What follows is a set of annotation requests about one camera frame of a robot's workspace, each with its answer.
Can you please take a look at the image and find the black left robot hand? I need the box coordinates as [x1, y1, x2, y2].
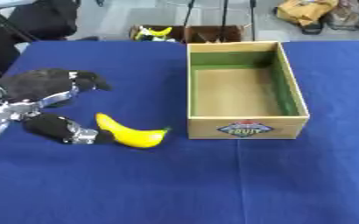
[0, 68, 117, 145]

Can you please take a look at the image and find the brown cardboard box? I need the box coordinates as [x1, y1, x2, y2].
[129, 24, 247, 44]

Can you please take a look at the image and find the tan cardboard box green inside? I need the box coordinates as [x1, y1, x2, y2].
[186, 40, 312, 140]

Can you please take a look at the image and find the black chair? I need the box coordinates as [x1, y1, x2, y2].
[0, 0, 83, 80]

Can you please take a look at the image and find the yellow toy banana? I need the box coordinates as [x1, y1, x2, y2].
[133, 25, 175, 40]
[94, 112, 173, 149]

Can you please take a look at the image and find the black tripod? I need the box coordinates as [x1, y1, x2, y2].
[180, 0, 259, 42]

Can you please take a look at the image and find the tan bag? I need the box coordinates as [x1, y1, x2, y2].
[274, 0, 341, 28]

